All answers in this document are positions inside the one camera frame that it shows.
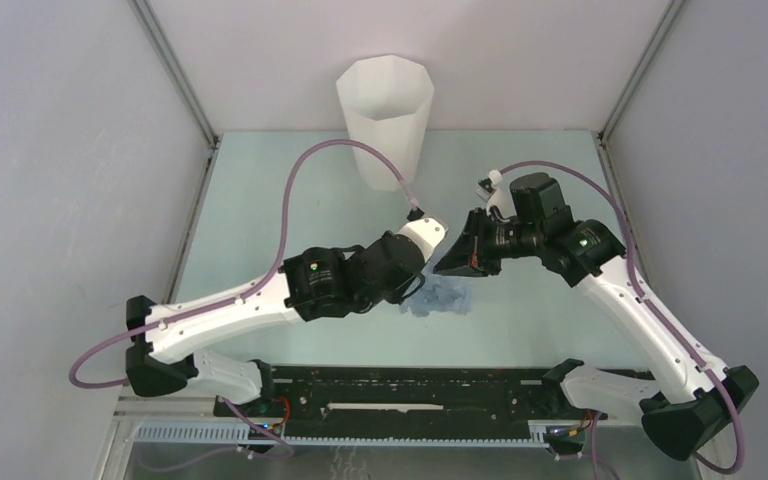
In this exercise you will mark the blue plastic trash bag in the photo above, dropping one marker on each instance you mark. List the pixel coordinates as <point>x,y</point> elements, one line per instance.
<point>439,294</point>

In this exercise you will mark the white slotted cable duct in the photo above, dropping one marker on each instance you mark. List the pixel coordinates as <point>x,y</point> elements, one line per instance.
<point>529,435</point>

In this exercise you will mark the white octagonal trash bin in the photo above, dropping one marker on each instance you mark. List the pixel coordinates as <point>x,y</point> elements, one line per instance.
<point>386,102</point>

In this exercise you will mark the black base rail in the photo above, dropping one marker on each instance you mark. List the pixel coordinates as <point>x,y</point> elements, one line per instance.
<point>324,399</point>

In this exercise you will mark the aluminium left corner post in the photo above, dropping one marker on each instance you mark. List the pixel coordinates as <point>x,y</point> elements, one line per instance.
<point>150,22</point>

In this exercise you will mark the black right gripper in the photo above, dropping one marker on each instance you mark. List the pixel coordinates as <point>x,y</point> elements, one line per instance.
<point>471,256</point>

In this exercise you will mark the aluminium right corner post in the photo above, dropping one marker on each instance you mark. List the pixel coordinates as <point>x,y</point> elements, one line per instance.
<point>653,47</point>

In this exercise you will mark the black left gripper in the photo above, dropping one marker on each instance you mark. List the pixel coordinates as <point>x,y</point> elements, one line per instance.
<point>398,296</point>

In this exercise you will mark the aluminium corner post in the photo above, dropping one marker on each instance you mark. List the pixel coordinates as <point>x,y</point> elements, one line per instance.
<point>150,22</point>
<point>653,47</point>

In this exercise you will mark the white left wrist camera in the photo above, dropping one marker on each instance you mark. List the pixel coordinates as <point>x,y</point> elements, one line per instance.
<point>424,231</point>

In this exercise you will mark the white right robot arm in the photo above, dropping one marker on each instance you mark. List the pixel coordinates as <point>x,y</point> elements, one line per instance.
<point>692,394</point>

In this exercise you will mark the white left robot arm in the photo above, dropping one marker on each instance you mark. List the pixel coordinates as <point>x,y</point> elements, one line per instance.
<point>170,349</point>

